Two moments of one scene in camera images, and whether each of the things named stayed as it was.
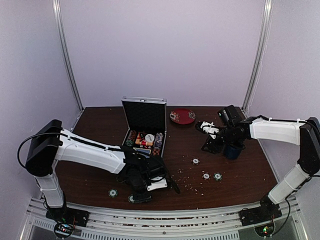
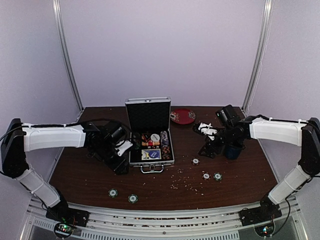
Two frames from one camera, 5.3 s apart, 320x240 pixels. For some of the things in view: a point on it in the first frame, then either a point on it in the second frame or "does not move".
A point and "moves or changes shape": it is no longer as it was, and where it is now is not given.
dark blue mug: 233,152 does not move
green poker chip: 217,176 does not move
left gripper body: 135,185 -> 116,166
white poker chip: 195,161 does not move
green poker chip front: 130,199 does not move
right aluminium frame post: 263,49 does not move
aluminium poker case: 147,119 moves or changes shape
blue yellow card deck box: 142,150 moves or changes shape
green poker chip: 113,193 does not move
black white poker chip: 206,176 does not move
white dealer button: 149,137 -> 155,137
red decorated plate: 182,116 does not move
